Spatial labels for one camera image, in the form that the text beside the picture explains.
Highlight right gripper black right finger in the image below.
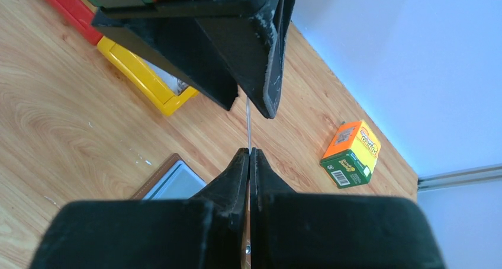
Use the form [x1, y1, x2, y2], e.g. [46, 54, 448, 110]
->
[250, 149, 445, 268]

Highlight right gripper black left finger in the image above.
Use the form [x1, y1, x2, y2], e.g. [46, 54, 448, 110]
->
[30, 148, 249, 268]

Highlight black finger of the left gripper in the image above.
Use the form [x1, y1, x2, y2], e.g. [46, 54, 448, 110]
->
[92, 11, 238, 111]
[197, 0, 295, 119]

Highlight brown leather card holder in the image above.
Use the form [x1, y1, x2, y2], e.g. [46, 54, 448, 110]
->
[131, 153, 207, 200]

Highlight white cards in yellow bin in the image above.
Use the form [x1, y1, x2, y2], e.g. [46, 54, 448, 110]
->
[146, 61, 189, 95]

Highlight yellow plastic bin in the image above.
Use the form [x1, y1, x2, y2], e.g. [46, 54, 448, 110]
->
[97, 37, 199, 116]

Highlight orange green carton box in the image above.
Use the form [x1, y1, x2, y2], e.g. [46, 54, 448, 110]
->
[320, 120, 381, 189]

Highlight red plastic bin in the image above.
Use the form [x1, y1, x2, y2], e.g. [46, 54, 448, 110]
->
[45, 0, 102, 46]

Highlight aluminium frame rail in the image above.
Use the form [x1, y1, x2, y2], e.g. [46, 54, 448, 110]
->
[417, 164, 501, 192]

